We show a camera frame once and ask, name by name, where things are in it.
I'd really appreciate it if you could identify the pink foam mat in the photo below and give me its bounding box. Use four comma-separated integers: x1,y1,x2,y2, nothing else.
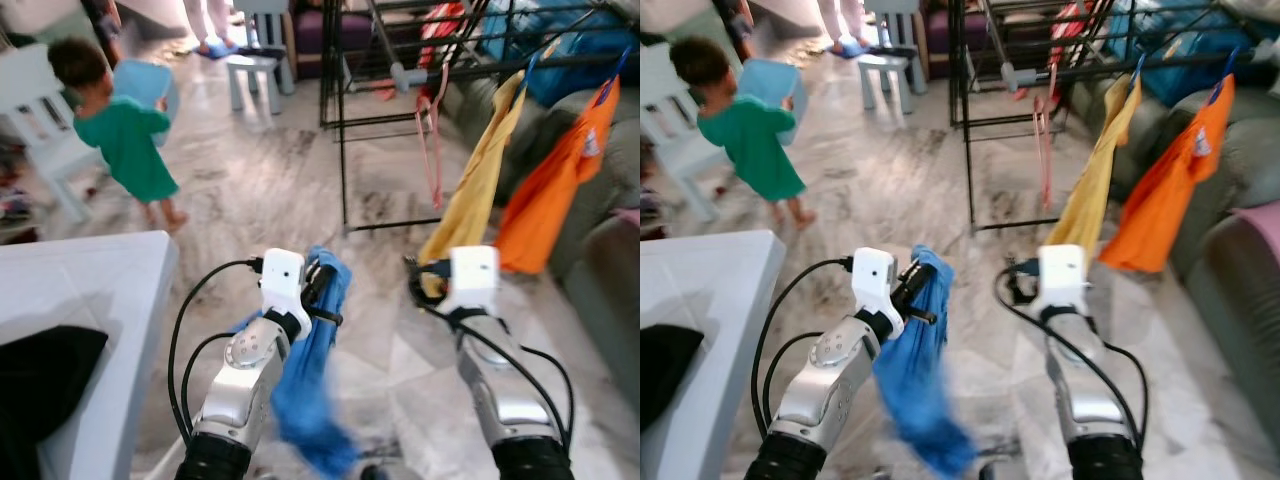
1232,200,1280,263

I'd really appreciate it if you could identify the grey plastic folding table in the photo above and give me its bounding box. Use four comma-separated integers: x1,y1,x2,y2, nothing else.
640,230,788,480
0,232,179,480

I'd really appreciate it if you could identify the light blue plastic basin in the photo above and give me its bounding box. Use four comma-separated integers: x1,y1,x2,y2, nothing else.
738,58,801,131
112,58,181,121

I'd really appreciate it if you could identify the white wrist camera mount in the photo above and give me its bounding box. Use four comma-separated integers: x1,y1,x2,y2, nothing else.
445,245,501,313
260,248,307,316
1038,243,1089,313
852,247,898,316

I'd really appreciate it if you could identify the black garment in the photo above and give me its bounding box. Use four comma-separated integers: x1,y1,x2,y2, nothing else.
0,325,109,480
640,322,706,431

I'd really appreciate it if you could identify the black metal clothes rack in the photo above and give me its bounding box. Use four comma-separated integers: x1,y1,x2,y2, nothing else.
945,0,1280,233
318,0,641,233

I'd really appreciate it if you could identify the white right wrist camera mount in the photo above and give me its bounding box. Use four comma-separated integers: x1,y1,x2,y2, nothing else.
445,245,501,313
1038,243,1089,313

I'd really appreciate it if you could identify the blue fabric bag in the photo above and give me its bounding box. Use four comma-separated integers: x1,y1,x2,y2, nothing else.
480,0,641,106
1105,0,1280,106

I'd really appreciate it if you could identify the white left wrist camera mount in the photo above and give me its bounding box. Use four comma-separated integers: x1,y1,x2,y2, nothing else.
852,247,898,316
260,248,307,316

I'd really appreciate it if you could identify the red cloth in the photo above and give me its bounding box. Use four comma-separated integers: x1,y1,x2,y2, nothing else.
420,0,471,66
1050,0,1096,61

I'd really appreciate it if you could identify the yellow polo shirt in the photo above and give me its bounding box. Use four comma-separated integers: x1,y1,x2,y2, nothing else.
418,70,528,269
1040,72,1146,263

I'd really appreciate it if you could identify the orange shirt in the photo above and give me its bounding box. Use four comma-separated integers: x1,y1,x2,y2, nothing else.
1098,75,1237,274
495,75,623,276

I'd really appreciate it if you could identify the blue shirt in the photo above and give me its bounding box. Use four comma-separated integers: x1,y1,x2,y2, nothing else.
235,245,361,479
870,245,979,479

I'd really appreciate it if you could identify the small toddler child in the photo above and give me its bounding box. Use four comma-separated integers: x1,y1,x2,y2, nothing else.
47,37,191,233
668,37,816,231

